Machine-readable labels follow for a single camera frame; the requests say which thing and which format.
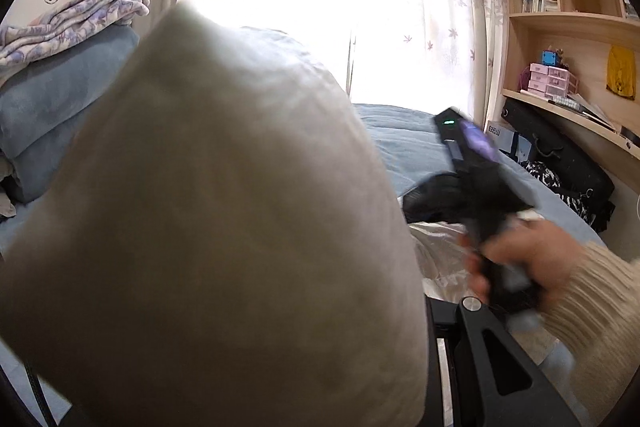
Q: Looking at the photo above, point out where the purple floral blanket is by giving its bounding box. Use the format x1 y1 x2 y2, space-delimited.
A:
0 0 151 82

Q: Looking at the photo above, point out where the white cardboard box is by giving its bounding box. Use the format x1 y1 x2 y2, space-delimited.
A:
485 119 531 162

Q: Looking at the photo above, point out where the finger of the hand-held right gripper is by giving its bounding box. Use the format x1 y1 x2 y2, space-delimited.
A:
402 174 463 224

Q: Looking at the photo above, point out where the folded blue blanket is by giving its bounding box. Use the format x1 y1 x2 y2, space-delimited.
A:
0 27 141 158

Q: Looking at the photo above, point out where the blue bed blanket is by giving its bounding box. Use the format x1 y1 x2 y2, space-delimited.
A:
0 26 606 258

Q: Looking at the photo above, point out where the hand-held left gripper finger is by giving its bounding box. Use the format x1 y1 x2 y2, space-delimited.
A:
425 296 581 427

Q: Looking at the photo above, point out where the person's right hand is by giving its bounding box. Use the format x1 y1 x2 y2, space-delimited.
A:
462 219 588 304

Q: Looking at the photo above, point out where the grey cloth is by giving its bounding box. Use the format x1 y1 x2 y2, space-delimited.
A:
0 157 21 219

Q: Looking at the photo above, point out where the white puffer jacket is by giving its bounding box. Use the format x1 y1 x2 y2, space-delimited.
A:
0 2 481 427

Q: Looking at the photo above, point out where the black white patterned cloth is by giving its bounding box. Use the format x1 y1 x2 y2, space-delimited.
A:
520 160 608 228

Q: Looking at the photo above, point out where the pink drawer organizer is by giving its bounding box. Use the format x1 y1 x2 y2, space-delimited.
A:
527 63 578 100

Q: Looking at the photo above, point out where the wooden bookshelf desk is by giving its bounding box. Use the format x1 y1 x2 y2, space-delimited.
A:
492 0 640 195

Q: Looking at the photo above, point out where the blue pillow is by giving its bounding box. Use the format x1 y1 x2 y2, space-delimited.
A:
0 107 101 205

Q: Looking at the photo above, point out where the black cable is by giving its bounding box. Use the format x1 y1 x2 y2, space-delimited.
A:
22 347 57 427

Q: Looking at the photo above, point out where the long black bag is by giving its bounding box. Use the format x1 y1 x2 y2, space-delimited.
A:
500 101 616 218

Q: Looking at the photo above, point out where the paper stack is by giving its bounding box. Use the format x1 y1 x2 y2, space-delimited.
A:
565 93 622 131

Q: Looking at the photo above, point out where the yellow cloth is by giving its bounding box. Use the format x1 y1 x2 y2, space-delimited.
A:
606 46 637 101

